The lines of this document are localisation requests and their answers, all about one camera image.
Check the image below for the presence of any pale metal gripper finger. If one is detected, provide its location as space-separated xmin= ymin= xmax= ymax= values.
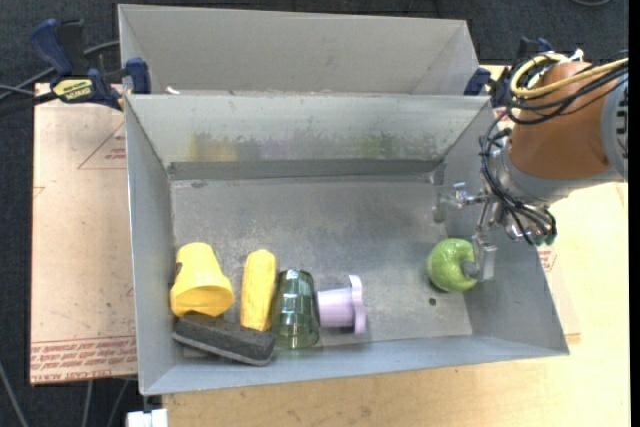
xmin=461 ymin=236 xmax=498 ymax=282
xmin=432 ymin=181 xmax=474 ymax=223

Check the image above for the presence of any green toy apple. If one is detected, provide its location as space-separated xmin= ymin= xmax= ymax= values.
xmin=425 ymin=237 xmax=479 ymax=293

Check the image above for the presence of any pale purple plastic spool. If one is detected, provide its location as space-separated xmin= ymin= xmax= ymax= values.
xmin=315 ymin=274 xmax=368 ymax=336

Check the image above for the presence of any grey metal bin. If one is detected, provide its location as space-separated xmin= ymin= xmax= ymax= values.
xmin=117 ymin=3 xmax=570 ymax=397

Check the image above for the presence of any clear glass cup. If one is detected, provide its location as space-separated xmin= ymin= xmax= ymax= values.
xmin=269 ymin=268 xmax=322 ymax=351

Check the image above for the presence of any yellow toy corn cob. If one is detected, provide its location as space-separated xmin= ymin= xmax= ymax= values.
xmin=239 ymin=248 xmax=278 ymax=333

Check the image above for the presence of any dark green flat block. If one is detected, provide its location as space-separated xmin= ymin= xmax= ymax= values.
xmin=171 ymin=312 xmax=278 ymax=368

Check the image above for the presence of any yellow plastic cup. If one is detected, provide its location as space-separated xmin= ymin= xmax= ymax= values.
xmin=169 ymin=241 xmax=236 ymax=319

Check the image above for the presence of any brown cardboard board, red print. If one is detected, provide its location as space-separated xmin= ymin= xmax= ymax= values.
xmin=29 ymin=82 xmax=582 ymax=387

